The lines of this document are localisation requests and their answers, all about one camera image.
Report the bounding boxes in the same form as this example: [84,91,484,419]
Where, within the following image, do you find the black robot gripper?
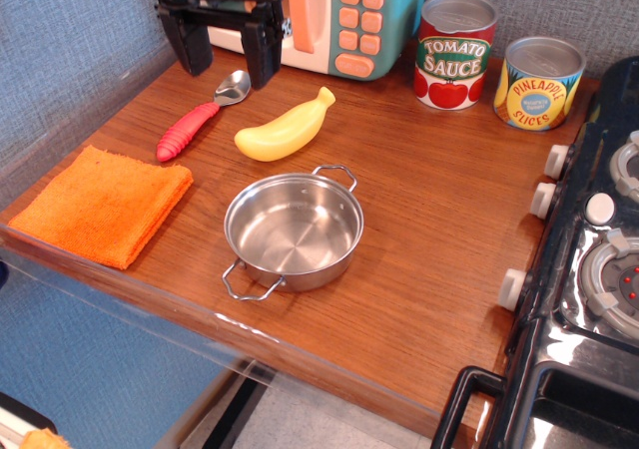
[157,0,292,90]

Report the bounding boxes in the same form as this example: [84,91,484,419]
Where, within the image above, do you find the yellow toy banana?
[234,87,335,162]

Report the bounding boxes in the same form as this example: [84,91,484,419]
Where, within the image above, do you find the small steel pan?
[222,165,364,301]

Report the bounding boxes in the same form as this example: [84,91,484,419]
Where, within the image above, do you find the teal toy microwave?
[207,0,430,82]

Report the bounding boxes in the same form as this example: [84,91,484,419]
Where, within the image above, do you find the orange folded cloth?
[9,146,194,270]

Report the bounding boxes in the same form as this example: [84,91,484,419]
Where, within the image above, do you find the tomato sauce can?
[413,0,498,111]

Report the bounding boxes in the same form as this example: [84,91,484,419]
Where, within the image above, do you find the pineapple slices can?
[493,36,586,132]

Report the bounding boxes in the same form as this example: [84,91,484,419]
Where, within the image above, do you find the clear acrylic table guard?
[4,44,438,436]

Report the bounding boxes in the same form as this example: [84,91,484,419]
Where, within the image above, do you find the white stove knob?
[529,183,556,220]
[497,268,527,311]
[544,145,570,180]

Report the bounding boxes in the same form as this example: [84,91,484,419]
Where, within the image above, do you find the orange object at corner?
[19,428,71,449]

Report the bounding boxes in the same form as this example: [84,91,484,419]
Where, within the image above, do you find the black toy stove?
[474,57,638,448]

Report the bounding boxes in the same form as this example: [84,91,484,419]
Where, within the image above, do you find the red handled metal spoon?
[156,70,252,163]

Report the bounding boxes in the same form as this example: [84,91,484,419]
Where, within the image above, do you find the black oven door handle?
[431,366,506,448]

